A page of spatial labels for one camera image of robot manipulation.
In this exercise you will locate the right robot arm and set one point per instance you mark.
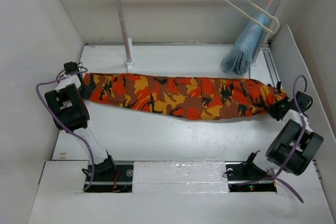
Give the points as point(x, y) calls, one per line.
point(297, 143)

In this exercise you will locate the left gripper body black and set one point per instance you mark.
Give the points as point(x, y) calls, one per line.
point(84, 90)

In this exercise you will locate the light blue hanging garment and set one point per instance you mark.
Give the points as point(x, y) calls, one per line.
point(241, 56)

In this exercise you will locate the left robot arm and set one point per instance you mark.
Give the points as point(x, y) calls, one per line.
point(67, 102)

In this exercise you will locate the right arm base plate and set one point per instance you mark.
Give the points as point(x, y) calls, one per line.
point(247, 178)

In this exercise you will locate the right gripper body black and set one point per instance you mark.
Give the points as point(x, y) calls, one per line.
point(275, 111)

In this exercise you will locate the orange camouflage trousers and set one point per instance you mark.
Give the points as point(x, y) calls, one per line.
point(190, 98)

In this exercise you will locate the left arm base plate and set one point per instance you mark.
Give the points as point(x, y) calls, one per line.
point(120, 181)

